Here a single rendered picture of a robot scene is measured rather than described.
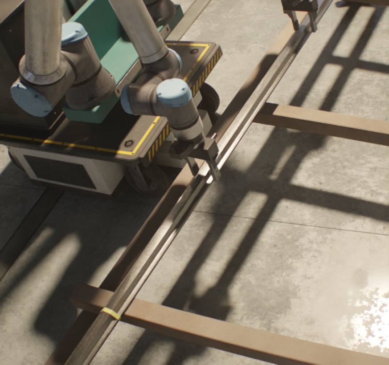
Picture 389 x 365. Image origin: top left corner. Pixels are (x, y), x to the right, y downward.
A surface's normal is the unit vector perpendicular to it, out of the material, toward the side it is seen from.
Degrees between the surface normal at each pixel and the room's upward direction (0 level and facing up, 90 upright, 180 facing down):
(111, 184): 90
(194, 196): 75
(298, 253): 0
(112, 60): 0
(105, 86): 70
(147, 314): 0
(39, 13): 101
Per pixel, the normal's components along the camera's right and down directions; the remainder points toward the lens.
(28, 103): -0.43, 0.76
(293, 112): -0.28, -0.69
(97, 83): 0.56, 0.07
